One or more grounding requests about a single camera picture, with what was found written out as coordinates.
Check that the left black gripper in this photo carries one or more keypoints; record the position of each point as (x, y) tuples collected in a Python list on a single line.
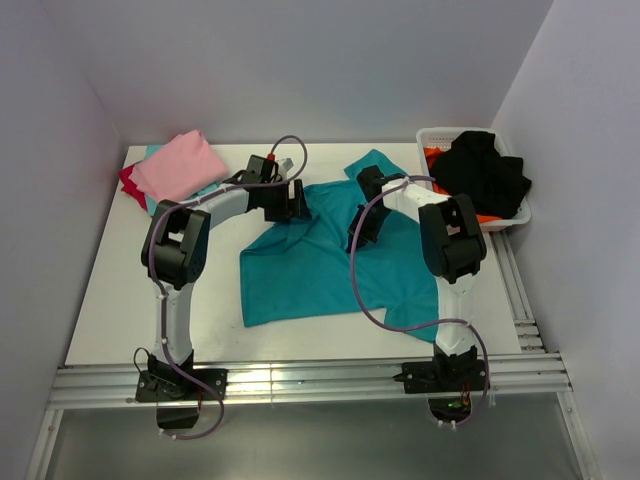
[(293, 208)]

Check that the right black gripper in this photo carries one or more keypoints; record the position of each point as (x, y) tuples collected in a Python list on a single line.
[(367, 235)]

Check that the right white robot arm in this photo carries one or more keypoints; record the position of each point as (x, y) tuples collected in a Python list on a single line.
[(453, 249)]

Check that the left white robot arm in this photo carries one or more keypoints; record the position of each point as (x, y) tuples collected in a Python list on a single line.
[(176, 246)]

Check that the orange t shirt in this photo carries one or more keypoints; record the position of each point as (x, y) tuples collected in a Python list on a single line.
[(440, 187)]

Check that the white plastic basket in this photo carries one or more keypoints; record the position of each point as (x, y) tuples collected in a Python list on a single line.
[(436, 140)]

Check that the folded pink t shirt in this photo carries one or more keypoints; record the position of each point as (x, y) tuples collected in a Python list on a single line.
[(178, 169)]

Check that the black t shirt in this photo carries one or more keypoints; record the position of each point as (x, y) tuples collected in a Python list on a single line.
[(472, 166)]

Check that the folded light teal t shirt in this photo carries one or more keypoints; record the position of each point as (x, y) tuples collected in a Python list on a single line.
[(205, 192)]

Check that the folded red t shirt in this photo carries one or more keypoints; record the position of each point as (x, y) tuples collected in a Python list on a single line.
[(130, 188)]

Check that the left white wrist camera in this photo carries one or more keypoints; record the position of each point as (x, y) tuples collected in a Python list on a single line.
[(280, 168)]

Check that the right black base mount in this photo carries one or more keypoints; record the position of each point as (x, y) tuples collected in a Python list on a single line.
[(456, 376)]

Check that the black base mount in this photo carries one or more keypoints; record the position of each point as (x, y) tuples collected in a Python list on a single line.
[(456, 376), (178, 400)]

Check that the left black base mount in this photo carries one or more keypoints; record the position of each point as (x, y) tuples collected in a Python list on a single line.
[(178, 400)]

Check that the aluminium rail frame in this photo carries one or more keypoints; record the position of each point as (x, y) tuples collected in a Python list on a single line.
[(533, 370)]

